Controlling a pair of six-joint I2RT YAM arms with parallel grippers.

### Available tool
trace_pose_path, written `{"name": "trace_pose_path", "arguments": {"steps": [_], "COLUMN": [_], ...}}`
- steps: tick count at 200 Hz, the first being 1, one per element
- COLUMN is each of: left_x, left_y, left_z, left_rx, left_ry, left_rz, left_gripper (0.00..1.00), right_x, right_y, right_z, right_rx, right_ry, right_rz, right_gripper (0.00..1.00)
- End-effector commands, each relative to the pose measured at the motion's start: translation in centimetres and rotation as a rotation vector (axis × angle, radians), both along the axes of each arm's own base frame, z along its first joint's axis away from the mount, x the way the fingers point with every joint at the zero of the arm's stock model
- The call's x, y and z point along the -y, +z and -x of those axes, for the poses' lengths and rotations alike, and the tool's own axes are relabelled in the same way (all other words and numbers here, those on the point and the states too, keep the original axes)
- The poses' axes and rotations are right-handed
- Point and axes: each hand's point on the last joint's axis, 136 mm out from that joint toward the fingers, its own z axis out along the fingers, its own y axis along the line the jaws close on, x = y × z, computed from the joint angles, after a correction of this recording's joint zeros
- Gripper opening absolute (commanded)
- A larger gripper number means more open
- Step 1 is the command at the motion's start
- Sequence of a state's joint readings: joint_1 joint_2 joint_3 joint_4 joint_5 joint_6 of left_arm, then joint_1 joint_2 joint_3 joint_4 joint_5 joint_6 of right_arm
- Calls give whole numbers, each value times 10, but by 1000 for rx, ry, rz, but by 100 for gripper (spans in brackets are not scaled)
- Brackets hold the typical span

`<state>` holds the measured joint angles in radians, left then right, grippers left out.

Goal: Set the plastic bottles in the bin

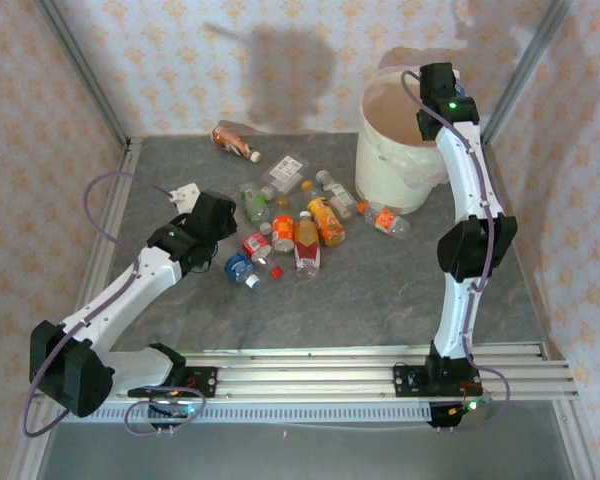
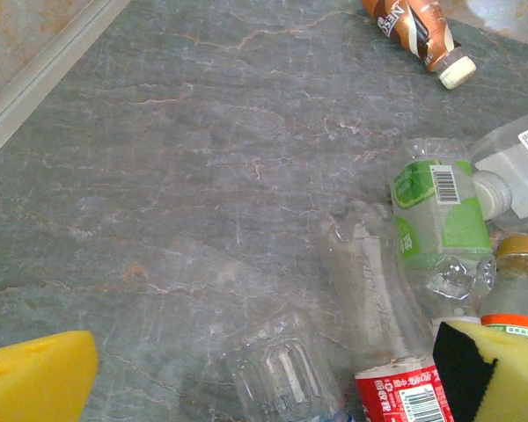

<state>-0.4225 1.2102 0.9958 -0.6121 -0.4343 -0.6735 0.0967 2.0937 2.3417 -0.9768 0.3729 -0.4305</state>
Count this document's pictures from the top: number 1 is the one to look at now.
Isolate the red label bottle red cap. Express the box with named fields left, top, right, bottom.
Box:
left=241, top=231, right=285, bottom=280

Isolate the blue label bottle white cap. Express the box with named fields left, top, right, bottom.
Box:
left=223, top=252, right=262, bottom=290

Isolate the orange label bottle amber cap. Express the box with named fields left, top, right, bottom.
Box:
left=271, top=197, right=296, bottom=252

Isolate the red gold label tea bottle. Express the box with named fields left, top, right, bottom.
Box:
left=293, top=210, right=323, bottom=279

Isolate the yellow orange juice bottle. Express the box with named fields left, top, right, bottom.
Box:
left=301, top=180, right=347, bottom=248

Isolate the small clear bottle orange label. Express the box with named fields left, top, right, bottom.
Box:
left=358, top=199, right=411, bottom=236

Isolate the clear bottle green white label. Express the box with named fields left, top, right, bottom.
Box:
left=314, top=169, right=357, bottom=220

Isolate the clear plastic bin liner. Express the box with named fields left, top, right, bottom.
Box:
left=392, top=147, right=454, bottom=191

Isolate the white ribbed plastic bin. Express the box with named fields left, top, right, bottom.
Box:
left=354, top=67, right=454, bottom=216

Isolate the brown bottle cream cap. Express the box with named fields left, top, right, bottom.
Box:
left=210, top=124, right=262, bottom=164

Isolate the flat clear bottle white label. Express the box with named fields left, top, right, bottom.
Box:
left=259, top=154, right=311, bottom=200

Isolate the black controller board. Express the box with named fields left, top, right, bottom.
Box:
left=428, top=397, right=494, bottom=431
left=147, top=397, right=197, bottom=432

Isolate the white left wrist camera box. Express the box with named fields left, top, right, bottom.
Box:
left=169, top=182, right=201, bottom=209

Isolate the aluminium frame post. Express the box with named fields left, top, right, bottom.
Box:
left=552, top=399, right=600, bottom=480
left=481, top=0, right=576, bottom=146
left=33, top=0, right=131, bottom=149
left=7, top=419, right=56, bottom=480

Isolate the aluminium side rail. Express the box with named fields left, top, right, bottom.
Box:
left=74, top=138, right=145, bottom=321

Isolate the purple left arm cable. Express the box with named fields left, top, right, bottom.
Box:
left=22, top=171, right=207, bottom=439

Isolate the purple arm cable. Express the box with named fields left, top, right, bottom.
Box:
left=400, top=69, right=511, bottom=431
left=22, top=171, right=207, bottom=439

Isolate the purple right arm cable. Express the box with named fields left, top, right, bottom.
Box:
left=400, top=69, right=511, bottom=431

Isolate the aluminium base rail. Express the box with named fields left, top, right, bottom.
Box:
left=32, top=342, right=580, bottom=404

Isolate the white slotted cable duct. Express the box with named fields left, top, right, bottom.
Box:
left=59, top=402, right=434, bottom=425

